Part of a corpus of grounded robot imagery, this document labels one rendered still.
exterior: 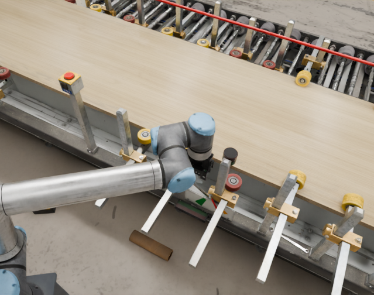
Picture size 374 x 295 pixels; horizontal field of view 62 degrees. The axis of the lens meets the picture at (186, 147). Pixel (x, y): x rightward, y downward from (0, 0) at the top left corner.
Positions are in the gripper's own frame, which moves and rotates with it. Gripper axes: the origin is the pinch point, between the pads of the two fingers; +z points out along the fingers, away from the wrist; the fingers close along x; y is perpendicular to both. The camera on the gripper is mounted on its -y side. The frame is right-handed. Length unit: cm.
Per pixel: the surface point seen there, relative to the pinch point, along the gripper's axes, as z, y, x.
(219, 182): 4.0, 10.3, 6.0
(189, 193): 23.0, -3.0, 5.2
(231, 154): -10.3, 11.4, 12.1
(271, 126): 11, 20, 55
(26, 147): 99, -162, 19
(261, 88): 11, 5, 82
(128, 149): 10.1, -37.6, 6.0
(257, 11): 101, -68, 339
